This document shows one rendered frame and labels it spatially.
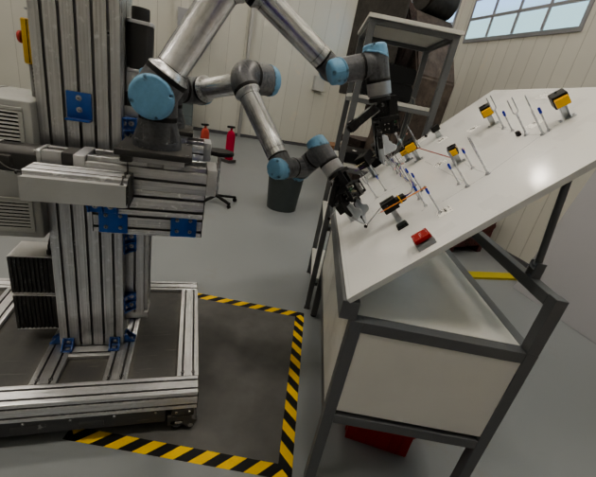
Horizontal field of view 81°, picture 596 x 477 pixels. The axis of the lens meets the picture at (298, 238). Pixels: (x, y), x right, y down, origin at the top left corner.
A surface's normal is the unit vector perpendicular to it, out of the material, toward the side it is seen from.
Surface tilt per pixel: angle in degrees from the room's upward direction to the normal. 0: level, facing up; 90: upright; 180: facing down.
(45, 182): 90
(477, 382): 90
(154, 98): 97
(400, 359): 90
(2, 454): 0
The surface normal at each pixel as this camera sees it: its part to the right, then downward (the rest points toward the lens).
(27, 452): 0.18, -0.91
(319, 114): 0.25, 0.42
